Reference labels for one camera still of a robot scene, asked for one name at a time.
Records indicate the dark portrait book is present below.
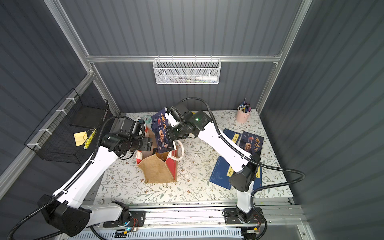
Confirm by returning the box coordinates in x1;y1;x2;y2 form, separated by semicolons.
239;132;264;155
151;108;175;154

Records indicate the white wire wall basket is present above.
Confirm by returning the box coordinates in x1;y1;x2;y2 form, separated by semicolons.
153;58;222;85

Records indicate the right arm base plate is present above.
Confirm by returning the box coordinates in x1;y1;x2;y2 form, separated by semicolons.
222;207;265;226

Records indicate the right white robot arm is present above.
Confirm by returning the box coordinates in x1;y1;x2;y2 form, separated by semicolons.
165;100;306;224

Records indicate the yellow pen in basket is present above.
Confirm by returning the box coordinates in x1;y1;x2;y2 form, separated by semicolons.
84;129;97;150

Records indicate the yellow sticky note pad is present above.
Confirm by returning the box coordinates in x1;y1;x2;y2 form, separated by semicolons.
74;132;88;147

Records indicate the white marker in basket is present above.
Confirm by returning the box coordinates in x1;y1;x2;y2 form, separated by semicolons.
195;76;218;83

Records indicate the pink pen cup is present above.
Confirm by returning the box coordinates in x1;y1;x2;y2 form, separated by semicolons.
236;98;252;124

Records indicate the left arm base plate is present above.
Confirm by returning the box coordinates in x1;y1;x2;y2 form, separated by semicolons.
103;210;147;228

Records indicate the blue book front centre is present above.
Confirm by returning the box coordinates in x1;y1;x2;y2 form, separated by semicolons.
209;156;234;190

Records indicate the blue book front right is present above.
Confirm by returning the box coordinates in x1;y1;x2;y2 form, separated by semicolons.
253;167;262;190

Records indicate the mint green small box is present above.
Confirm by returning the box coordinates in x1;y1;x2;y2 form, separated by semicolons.
143;116;152;125

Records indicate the jute canvas bag red trim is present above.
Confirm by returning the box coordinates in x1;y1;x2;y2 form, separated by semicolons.
136;141;185;184

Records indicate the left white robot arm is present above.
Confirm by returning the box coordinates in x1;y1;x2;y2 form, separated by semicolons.
7;116;153;240

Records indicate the black tray in side basket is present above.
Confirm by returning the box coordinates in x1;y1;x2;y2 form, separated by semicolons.
69;106;108;129

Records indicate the blue book middle right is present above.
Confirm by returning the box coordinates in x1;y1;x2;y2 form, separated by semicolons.
223;129;241;145

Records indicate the blue book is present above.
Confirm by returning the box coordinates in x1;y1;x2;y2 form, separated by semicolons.
223;129;241;145
253;167;262;190
209;156;234;190

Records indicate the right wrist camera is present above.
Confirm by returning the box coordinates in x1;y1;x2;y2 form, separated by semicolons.
165;107;181;127

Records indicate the black wire side basket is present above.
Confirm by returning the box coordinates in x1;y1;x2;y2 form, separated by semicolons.
25;90;111;164

